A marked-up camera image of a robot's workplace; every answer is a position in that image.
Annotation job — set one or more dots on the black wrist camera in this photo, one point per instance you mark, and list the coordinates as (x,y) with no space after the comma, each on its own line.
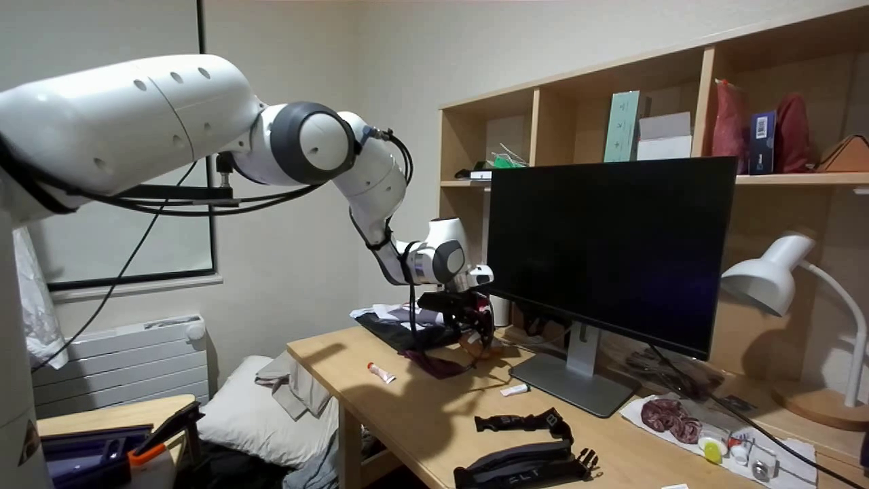
(438,299)

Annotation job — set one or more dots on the white tube with red cap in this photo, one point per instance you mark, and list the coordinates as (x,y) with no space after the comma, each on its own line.
(381,374)

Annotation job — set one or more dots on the white desk lamp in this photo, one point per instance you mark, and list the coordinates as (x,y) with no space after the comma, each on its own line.
(770,276)

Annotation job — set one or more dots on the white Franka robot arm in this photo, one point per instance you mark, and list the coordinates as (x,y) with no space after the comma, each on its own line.
(137,117)

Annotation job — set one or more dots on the white cup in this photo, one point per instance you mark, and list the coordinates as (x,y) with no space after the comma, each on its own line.
(497,313)

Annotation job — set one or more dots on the dark red pouch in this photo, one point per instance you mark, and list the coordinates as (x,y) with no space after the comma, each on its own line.
(725,127)
(793,136)

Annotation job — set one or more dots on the blue box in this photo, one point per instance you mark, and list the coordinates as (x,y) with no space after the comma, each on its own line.
(760,143)

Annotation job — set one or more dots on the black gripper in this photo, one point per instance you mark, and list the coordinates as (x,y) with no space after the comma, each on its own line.
(468,312)

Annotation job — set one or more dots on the purple cloth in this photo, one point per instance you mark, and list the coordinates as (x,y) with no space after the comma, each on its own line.
(438,367)

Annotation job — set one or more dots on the teal book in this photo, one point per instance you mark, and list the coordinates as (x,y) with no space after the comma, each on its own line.
(619,127)

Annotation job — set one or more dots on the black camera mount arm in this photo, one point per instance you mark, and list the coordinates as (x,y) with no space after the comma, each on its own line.
(194,192)

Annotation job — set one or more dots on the white clothes pile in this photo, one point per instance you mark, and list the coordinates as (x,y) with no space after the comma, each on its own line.
(384,313)

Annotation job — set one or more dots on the white box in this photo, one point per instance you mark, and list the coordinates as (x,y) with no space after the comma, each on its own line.
(664,136)

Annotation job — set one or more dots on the wooden shelf unit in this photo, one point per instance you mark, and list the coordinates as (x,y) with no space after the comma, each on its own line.
(544,117)

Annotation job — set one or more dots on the wooden side table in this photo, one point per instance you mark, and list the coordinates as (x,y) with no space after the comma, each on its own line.
(110,417)

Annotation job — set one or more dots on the black framed window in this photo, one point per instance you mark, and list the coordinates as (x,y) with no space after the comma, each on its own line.
(210,248)

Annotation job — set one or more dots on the white hanging cloth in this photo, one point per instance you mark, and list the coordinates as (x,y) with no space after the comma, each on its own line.
(31,309)

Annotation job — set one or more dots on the small yellow green ball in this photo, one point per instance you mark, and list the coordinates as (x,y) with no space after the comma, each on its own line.
(713,450)

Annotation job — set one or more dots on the black folded cloth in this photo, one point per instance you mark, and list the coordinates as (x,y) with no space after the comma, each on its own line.
(393,332)

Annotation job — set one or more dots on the black computer monitor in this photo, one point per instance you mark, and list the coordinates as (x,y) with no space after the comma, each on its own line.
(613,253)

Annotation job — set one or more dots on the brown leather item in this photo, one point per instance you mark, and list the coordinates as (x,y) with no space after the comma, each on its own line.
(844,157)

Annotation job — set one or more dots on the wooden desk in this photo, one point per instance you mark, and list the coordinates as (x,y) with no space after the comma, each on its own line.
(407,417)

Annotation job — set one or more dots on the white pillow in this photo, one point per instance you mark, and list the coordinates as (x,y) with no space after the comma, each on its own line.
(262,423)

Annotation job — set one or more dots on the small metal trinket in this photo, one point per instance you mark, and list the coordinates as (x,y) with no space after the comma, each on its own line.
(755,457)

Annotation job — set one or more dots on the white radiator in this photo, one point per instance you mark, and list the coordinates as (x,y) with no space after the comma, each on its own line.
(125,363)

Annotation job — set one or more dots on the purple box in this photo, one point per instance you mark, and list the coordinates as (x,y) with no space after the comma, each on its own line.
(85,457)

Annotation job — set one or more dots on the grey cloth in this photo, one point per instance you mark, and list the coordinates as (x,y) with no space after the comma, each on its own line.
(293,384)

